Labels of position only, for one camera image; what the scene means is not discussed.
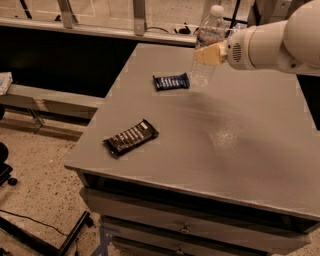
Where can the metal railing frame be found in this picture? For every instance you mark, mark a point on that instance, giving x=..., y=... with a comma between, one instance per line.
x=162, y=21

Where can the black office chair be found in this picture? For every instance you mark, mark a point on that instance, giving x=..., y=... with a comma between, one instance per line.
x=5, y=169

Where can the grey side bench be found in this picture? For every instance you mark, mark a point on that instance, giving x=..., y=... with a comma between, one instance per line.
x=42, y=103

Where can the black rxbar wrapper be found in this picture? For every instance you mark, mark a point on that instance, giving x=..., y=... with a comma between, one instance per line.
x=131, y=138

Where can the clear plastic water bottle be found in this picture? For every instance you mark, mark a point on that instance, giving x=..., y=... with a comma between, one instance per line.
x=211, y=30

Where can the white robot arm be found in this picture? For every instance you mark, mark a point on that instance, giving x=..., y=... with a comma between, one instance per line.
x=289, y=46

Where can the grey drawer cabinet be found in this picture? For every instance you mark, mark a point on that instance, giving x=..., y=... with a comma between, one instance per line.
x=234, y=170

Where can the blue rxbar wrapper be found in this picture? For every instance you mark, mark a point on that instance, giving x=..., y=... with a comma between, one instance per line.
x=172, y=82

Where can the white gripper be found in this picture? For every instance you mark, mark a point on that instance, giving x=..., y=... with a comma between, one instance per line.
x=238, y=52

